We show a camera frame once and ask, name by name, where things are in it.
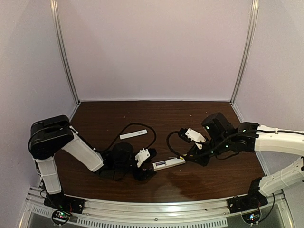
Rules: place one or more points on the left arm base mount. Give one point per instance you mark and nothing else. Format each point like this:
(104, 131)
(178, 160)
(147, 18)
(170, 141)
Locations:
(65, 203)

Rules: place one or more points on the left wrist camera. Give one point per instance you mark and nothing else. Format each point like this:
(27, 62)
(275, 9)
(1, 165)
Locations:
(143, 155)

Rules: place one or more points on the aluminium right corner post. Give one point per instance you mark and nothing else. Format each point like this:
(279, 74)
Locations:
(252, 24)

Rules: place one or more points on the aluminium left corner post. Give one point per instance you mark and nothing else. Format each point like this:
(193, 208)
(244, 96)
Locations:
(62, 50)

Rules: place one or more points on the white slotted front rail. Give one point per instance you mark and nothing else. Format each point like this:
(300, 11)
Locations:
(197, 214)

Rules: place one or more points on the white remote control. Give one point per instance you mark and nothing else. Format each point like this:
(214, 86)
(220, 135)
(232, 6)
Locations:
(170, 163)

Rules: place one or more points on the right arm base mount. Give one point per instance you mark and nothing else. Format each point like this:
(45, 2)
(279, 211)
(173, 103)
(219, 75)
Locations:
(246, 202)

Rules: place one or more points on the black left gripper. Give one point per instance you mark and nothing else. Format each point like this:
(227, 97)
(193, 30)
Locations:
(144, 169)

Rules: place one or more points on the aluminium corner post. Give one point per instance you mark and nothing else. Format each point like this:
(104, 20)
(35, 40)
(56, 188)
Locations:
(252, 24)
(62, 50)

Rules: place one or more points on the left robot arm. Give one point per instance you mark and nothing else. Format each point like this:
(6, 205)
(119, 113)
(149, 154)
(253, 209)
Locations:
(56, 134)

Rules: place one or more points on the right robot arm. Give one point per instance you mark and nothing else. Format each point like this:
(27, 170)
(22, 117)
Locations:
(248, 137)

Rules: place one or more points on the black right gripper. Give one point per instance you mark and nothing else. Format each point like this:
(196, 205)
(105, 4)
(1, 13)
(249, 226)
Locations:
(193, 156)

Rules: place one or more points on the white remote battery cover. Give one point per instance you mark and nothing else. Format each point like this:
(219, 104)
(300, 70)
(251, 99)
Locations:
(133, 134)

